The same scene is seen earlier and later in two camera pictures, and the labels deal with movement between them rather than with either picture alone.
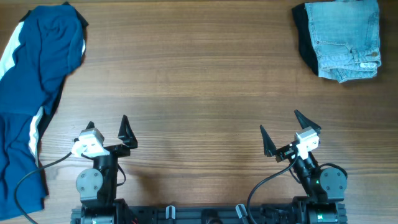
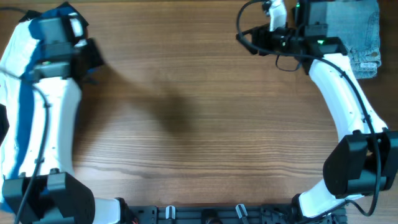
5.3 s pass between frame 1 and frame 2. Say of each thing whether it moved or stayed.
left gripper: moved
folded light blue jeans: stayed
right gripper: moved
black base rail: stayed
